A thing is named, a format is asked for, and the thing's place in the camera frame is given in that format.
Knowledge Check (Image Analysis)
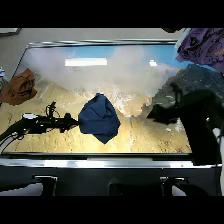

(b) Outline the silver frame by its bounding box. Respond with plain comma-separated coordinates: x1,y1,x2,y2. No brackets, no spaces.
0,156,224,197

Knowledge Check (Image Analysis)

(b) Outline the navy blue garment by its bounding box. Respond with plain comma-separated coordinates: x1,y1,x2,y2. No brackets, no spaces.
77,92,122,145

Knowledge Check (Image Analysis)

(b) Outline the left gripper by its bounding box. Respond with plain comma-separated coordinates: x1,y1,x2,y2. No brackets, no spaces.
61,112,81,133

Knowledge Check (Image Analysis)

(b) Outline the purple garment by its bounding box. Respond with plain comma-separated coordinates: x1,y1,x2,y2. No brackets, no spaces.
175,27,224,74

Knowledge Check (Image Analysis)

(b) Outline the brown garment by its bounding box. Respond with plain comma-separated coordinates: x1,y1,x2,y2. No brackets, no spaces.
0,67,38,107

